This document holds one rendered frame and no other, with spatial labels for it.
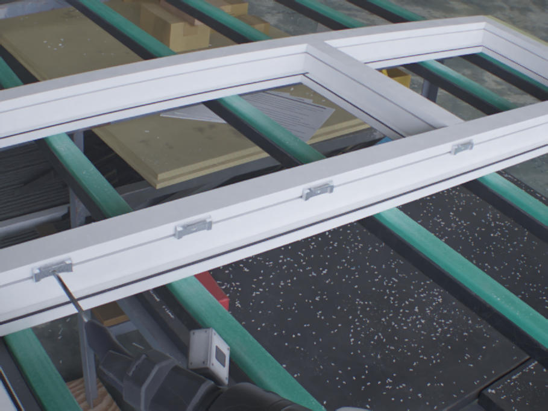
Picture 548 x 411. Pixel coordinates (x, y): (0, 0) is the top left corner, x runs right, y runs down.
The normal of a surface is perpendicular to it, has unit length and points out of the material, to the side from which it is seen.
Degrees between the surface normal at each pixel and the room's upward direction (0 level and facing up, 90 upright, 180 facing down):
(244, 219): 90
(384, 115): 90
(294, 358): 0
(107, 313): 0
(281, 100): 0
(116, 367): 32
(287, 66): 90
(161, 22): 90
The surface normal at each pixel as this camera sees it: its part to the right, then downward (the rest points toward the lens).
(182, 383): -0.32, -0.59
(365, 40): 0.59, 0.48
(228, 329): 0.11, -0.84
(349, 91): -0.79, 0.24
